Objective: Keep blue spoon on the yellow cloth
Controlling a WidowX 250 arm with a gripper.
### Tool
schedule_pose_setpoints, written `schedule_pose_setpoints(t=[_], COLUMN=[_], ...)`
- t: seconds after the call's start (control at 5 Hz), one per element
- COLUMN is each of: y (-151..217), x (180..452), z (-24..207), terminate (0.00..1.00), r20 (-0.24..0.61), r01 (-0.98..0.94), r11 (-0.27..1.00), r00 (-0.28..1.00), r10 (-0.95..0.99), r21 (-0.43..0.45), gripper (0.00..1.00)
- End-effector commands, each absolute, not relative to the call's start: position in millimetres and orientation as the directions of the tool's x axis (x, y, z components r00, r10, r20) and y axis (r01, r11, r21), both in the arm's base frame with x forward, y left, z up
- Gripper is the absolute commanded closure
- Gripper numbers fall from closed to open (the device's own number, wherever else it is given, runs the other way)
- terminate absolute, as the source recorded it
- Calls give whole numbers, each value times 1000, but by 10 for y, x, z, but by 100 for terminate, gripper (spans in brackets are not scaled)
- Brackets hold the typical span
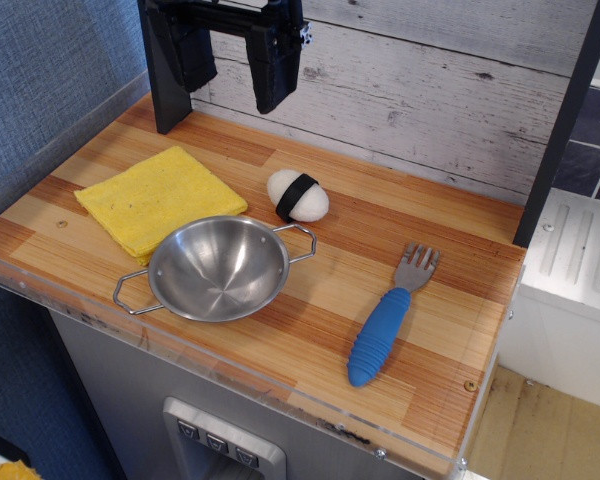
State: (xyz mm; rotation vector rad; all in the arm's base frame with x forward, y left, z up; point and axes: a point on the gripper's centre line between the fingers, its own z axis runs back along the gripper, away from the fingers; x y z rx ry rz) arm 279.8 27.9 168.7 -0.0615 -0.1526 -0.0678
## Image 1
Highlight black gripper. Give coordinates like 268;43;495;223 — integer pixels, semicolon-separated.
145;1;311;114

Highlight blue handled metal fork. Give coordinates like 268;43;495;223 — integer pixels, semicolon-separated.
347;242;441;387

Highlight yellow folded cloth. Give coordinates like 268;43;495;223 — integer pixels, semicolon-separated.
74;146;248;266

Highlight white rice ball toy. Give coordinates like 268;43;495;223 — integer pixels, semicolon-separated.
267;169;330;223

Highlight clear acrylic table edge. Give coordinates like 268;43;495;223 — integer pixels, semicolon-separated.
0;241;525;479

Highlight grey toy fridge front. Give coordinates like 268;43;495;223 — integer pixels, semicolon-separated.
44;307;456;480

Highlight white toy sink unit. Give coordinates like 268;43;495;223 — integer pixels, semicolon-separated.
498;189;600;406

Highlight yellow object bottom left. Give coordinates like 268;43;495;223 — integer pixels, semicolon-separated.
0;461;42;480

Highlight black left shelf post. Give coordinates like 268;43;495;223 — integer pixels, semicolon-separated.
137;0;193;134

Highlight black shelf post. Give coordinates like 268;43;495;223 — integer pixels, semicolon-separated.
137;0;193;134
513;1;600;248

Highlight stainless steel bowl with handles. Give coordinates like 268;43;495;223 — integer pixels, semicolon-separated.
113;216;318;323

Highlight black right shelf post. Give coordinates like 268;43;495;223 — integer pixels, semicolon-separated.
513;1;600;248

